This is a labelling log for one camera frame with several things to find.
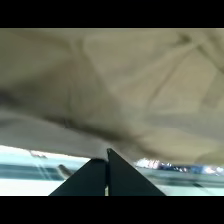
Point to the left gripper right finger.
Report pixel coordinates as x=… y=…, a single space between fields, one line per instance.
x=128 y=180

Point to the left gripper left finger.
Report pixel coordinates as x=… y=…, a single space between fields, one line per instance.
x=88 y=181

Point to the brown T-shirt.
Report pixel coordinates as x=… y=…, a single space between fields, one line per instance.
x=110 y=86

